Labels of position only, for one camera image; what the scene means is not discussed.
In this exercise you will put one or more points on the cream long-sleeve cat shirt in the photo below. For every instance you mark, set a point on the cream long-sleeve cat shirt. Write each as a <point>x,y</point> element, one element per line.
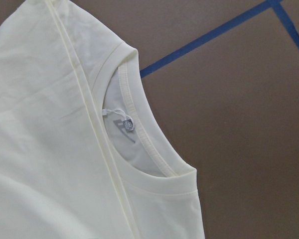
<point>81,154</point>

